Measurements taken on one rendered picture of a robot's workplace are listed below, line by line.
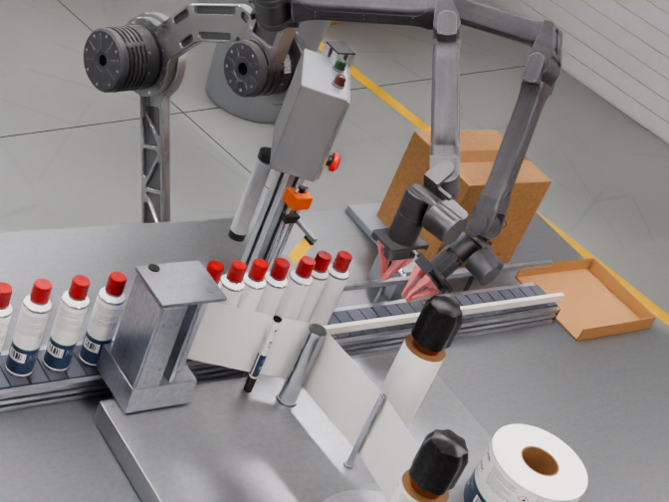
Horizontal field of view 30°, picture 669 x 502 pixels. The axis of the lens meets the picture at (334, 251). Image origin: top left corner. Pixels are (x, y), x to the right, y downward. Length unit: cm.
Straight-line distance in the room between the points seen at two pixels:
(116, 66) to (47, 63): 189
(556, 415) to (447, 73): 89
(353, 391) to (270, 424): 18
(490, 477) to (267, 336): 50
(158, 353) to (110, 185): 239
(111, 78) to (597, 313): 146
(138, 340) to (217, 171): 270
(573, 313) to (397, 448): 114
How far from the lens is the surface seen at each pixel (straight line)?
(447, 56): 256
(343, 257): 263
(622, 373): 324
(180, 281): 227
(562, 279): 348
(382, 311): 290
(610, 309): 347
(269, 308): 257
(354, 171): 532
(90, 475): 231
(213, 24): 335
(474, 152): 322
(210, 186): 483
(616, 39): 720
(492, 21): 298
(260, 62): 307
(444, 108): 246
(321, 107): 235
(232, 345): 245
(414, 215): 233
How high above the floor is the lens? 245
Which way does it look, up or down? 31 degrees down
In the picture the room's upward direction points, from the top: 24 degrees clockwise
